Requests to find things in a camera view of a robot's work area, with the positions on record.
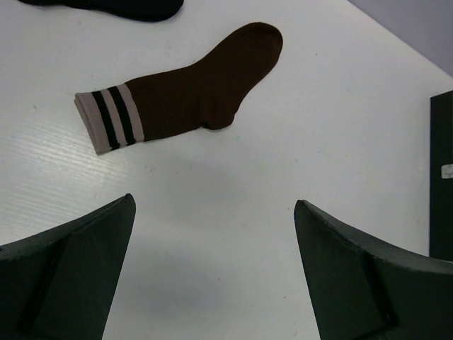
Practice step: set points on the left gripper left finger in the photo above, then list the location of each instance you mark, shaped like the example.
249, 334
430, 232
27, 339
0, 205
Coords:
60, 283

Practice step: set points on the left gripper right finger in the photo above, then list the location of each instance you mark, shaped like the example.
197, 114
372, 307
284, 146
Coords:
362, 287

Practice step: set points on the black compartment box with lid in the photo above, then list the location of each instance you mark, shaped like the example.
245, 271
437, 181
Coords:
441, 176

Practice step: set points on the brown striped sock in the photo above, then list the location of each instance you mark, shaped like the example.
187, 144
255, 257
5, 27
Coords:
206, 94

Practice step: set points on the black sock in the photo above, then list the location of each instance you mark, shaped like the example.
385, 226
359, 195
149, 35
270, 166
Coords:
137, 10

